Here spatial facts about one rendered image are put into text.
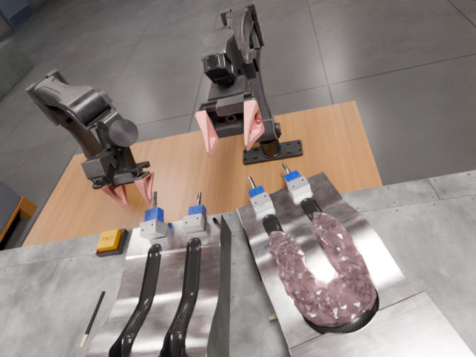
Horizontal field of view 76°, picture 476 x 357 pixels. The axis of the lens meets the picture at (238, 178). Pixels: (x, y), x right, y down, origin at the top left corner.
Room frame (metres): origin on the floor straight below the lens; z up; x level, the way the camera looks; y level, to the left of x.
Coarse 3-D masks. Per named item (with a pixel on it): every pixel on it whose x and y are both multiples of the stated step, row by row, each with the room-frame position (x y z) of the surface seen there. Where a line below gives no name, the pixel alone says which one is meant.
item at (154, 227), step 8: (152, 200) 0.62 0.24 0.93; (152, 208) 0.59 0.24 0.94; (160, 208) 0.58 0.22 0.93; (144, 216) 0.58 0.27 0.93; (152, 216) 0.57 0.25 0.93; (160, 216) 0.56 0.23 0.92; (144, 224) 0.55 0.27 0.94; (152, 224) 0.54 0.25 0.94; (160, 224) 0.54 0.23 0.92; (144, 232) 0.52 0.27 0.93; (152, 232) 0.51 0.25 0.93; (160, 232) 0.52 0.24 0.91
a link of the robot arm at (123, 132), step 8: (104, 96) 0.66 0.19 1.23; (112, 104) 0.66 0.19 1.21; (112, 112) 0.58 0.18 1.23; (80, 120) 0.62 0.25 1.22; (96, 120) 0.62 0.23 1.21; (104, 120) 0.56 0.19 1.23; (112, 120) 0.56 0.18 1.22; (120, 120) 0.57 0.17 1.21; (128, 120) 0.57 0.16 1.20; (88, 128) 0.61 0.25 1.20; (104, 128) 0.58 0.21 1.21; (112, 128) 0.56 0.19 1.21; (120, 128) 0.56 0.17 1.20; (128, 128) 0.56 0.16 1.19; (136, 128) 0.57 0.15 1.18; (104, 136) 0.58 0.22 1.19; (112, 136) 0.55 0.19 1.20; (120, 136) 0.55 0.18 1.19; (128, 136) 0.55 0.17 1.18; (136, 136) 0.56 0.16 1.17; (112, 144) 0.57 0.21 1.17; (120, 144) 0.54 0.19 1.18; (128, 144) 0.54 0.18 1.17
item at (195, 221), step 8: (200, 192) 0.61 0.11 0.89; (200, 200) 0.59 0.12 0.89; (192, 208) 0.56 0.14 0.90; (200, 208) 0.55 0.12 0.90; (184, 216) 0.53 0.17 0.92; (192, 216) 0.52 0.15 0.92; (200, 216) 0.51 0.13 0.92; (184, 224) 0.51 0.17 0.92; (192, 224) 0.50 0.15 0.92; (200, 224) 0.49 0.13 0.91; (192, 232) 0.50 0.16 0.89
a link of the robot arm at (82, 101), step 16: (48, 80) 0.82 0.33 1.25; (64, 80) 0.86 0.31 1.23; (32, 96) 0.81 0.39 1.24; (48, 96) 0.77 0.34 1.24; (64, 96) 0.68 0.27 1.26; (80, 96) 0.65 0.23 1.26; (96, 96) 0.65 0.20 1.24; (48, 112) 0.81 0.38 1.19; (80, 112) 0.62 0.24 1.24; (96, 112) 0.63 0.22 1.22
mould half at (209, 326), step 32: (224, 224) 0.50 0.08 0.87; (128, 256) 0.51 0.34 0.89; (224, 256) 0.41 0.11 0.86; (128, 288) 0.42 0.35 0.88; (160, 288) 0.39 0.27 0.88; (224, 288) 0.34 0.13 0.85; (128, 320) 0.33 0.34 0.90; (160, 320) 0.30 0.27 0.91; (192, 320) 0.27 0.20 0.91; (224, 320) 0.27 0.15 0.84; (96, 352) 0.28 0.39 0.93; (192, 352) 0.21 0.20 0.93; (224, 352) 0.22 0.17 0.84
